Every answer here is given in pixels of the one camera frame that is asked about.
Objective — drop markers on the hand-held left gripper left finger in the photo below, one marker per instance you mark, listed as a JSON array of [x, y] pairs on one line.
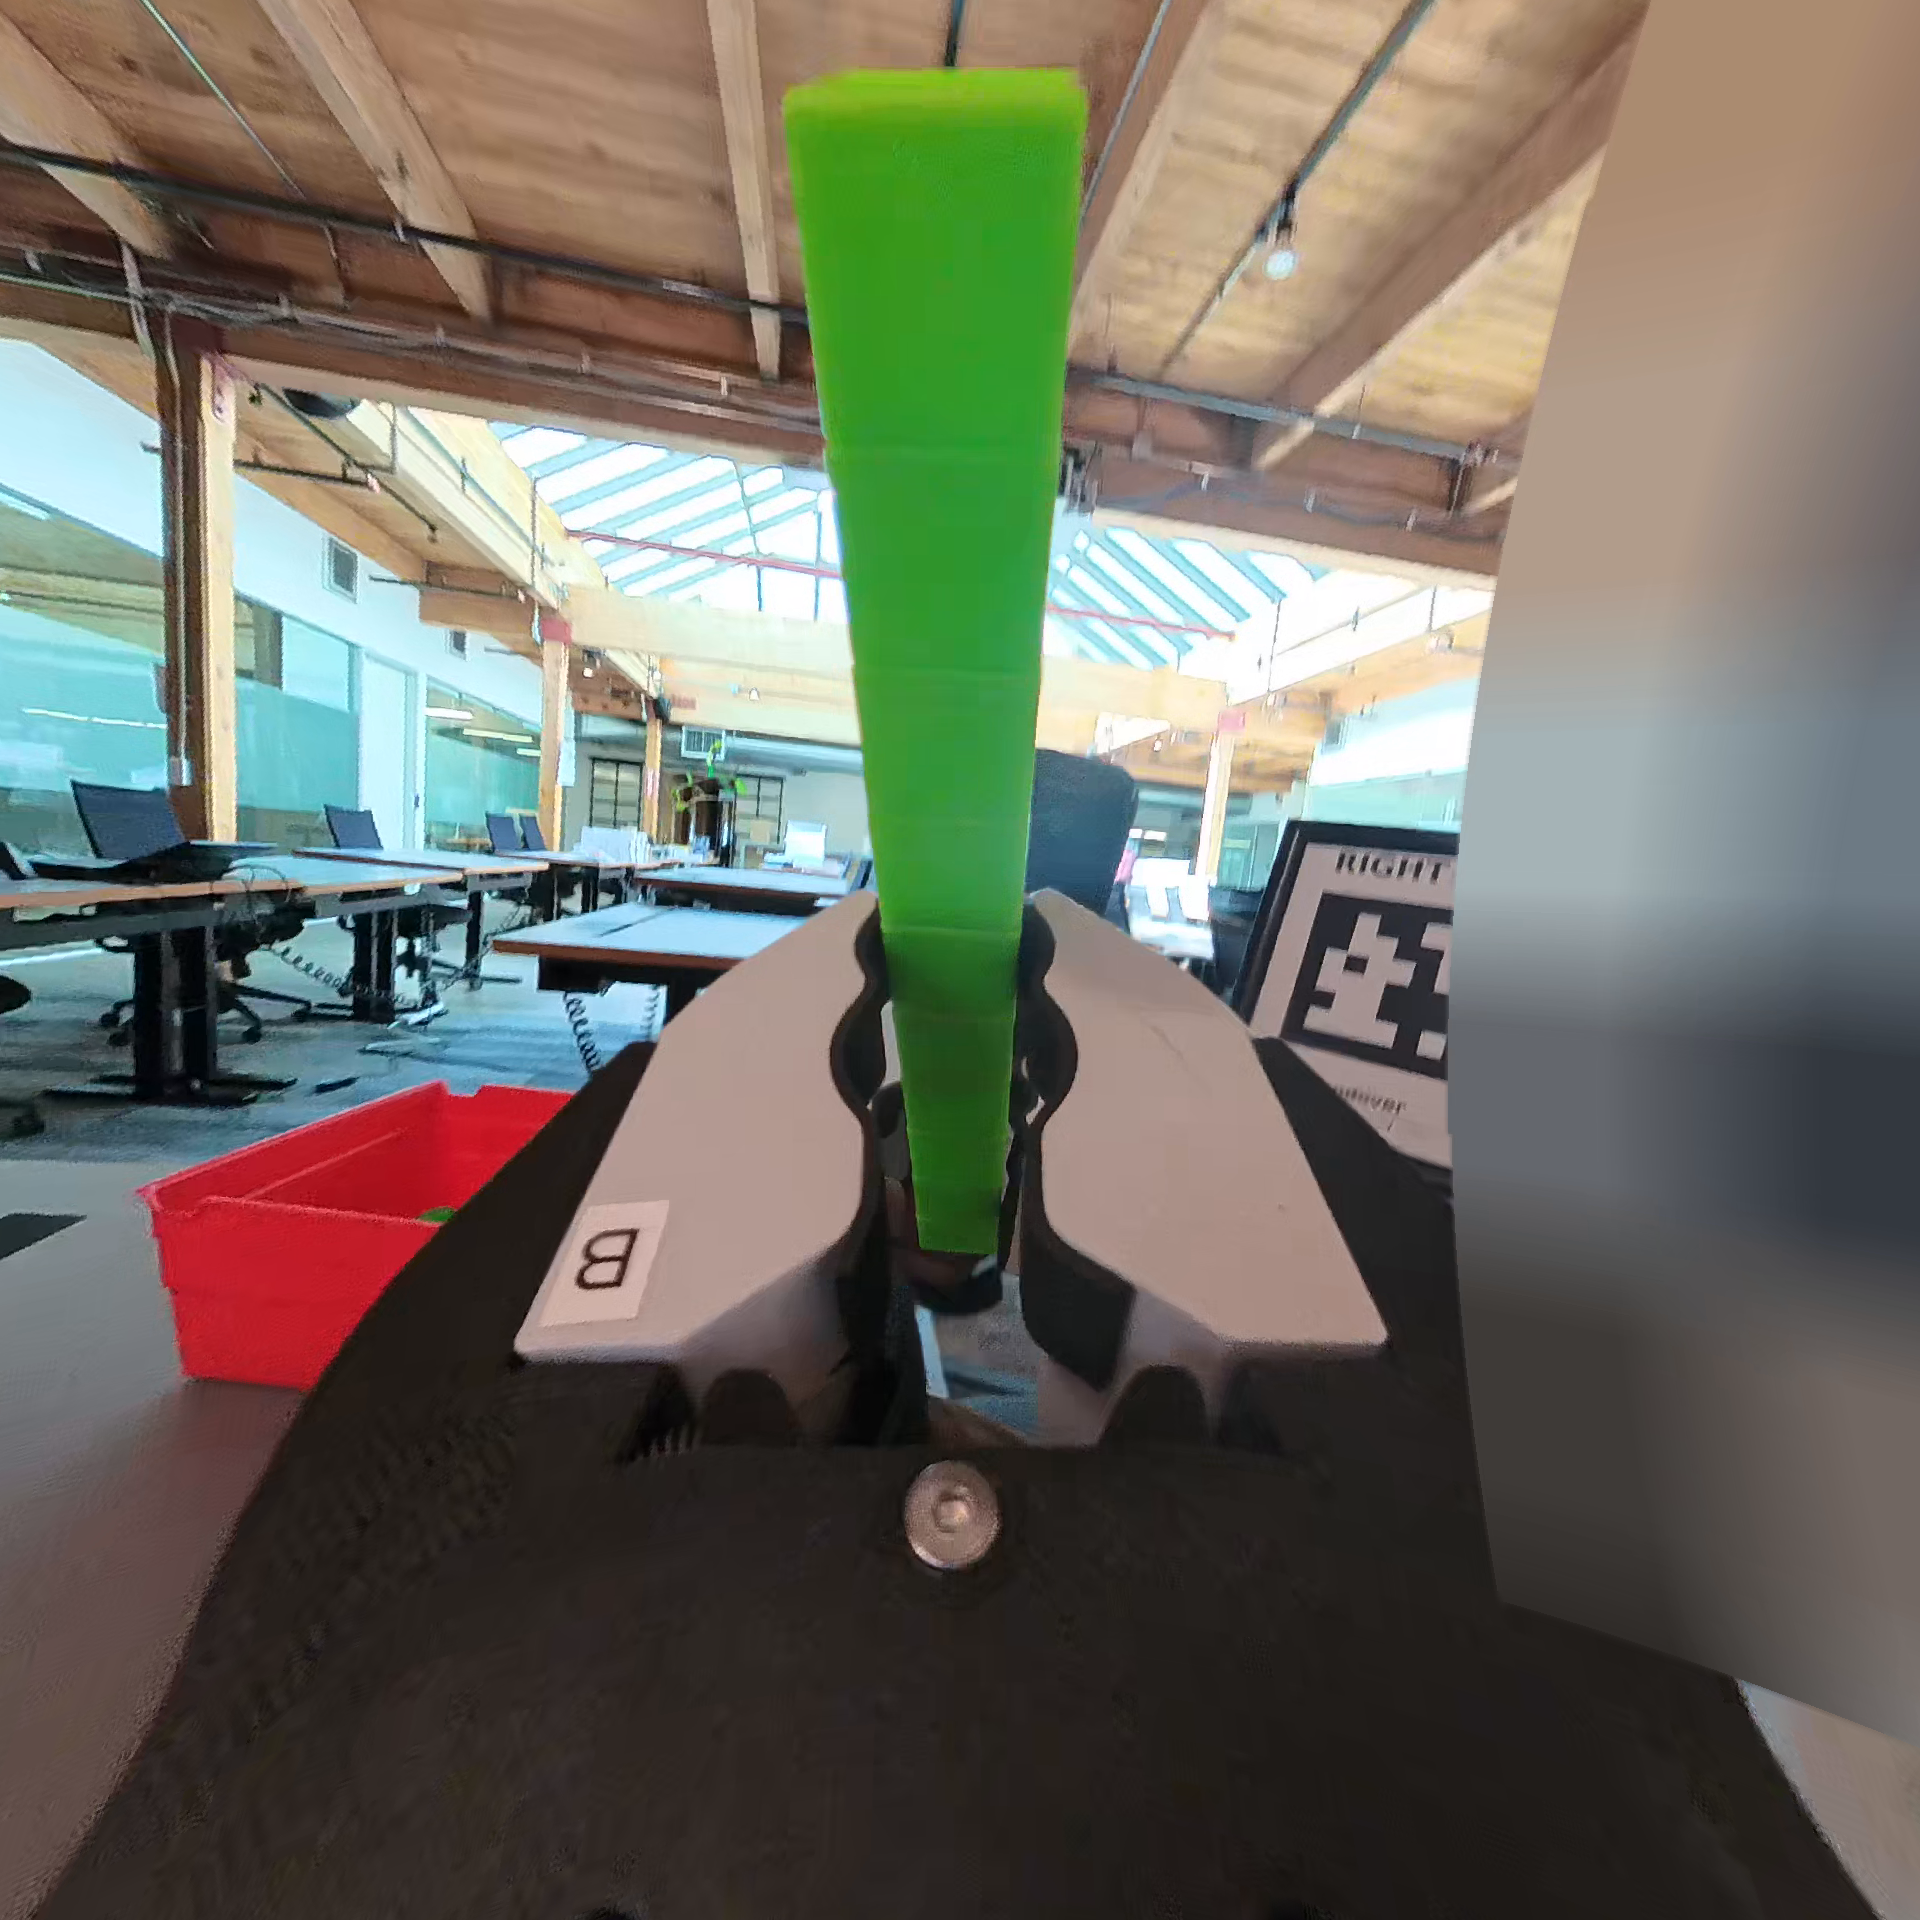
[[721, 1141]]

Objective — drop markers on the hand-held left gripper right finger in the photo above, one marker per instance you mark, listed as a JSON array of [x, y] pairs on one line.
[[1185, 1156]]

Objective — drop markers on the green segmented plastic bar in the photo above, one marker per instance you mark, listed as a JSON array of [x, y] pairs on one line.
[[946, 450]]

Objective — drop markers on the wooden office desk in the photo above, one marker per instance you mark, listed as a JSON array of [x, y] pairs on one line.
[[149, 888], [421, 862], [751, 885], [646, 937]]

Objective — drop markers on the black-white tag sign on stand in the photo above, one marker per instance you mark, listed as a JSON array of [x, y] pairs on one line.
[[1350, 960]]

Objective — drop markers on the black mesh office chair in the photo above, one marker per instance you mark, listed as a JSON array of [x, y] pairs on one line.
[[1090, 825]]

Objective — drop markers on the potted green plant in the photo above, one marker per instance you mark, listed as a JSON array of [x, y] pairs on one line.
[[706, 786]]

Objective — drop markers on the red plastic bin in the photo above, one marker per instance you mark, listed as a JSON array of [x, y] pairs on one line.
[[271, 1276]]

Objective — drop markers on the hanging light bulb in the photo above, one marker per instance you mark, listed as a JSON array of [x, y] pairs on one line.
[[1281, 263]]

